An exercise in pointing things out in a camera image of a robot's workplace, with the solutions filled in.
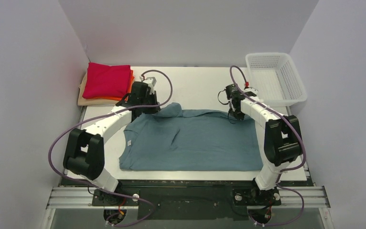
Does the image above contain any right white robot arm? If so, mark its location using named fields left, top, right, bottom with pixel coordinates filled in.
left=224, top=84, right=303, bottom=205

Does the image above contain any white plastic basket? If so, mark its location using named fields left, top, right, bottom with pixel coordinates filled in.
left=245, top=52, right=307, bottom=107

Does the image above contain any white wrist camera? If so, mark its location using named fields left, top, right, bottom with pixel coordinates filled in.
left=244, top=87, right=258, bottom=97
left=141, top=77, right=157, bottom=87

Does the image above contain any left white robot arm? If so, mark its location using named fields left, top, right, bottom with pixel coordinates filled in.
left=63, top=77, right=160, bottom=205

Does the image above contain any folded orange t shirt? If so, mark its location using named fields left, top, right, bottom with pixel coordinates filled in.
left=98, top=70, right=135, bottom=101

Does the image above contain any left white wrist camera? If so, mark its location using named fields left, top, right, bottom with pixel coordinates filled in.
left=141, top=77, right=157, bottom=87

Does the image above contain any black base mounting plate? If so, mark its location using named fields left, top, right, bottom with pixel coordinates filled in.
left=91, top=180, right=313, bottom=222

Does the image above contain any folded beige t shirt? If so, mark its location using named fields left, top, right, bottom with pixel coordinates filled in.
left=77, top=73, right=123, bottom=106

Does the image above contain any folded magenta t shirt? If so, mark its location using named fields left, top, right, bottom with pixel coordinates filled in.
left=83, top=62, right=132, bottom=99

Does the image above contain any blue-grey t shirt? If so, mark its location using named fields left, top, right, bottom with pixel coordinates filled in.
left=119, top=103, right=263, bottom=171

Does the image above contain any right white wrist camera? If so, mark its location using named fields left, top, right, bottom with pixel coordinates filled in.
left=244, top=87, right=258, bottom=97

